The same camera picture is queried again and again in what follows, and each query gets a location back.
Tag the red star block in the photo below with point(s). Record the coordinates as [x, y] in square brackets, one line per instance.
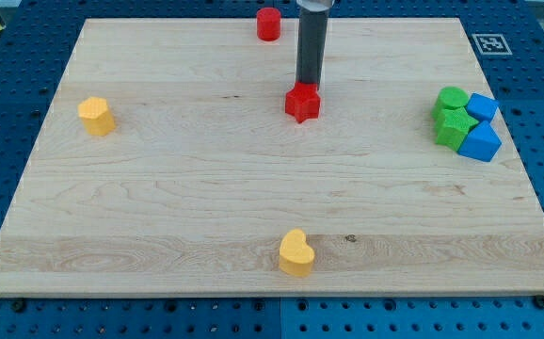
[303, 102]

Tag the green star block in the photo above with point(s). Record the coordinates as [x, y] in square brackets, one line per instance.
[452, 126]

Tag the yellow heart block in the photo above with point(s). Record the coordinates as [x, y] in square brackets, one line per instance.
[296, 255]

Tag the wooden board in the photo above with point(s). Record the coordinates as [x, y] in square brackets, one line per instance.
[192, 192]

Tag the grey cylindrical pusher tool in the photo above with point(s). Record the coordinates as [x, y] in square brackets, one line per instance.
[312, 32]

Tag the red cylinder block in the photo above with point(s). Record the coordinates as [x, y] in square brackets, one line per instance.
[268, 24]

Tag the yellow hexagon block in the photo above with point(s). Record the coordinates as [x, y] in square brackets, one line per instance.
[95, 114]

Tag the green cylinder block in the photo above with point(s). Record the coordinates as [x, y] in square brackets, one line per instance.
[449, 98]

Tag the blue triangle block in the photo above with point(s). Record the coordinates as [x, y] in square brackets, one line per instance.
[482, 143]

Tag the blue cube block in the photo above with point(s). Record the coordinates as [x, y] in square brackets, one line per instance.
[481, 107]

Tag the white fiducial marker tag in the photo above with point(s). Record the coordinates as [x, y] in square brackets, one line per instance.
[490, 44]

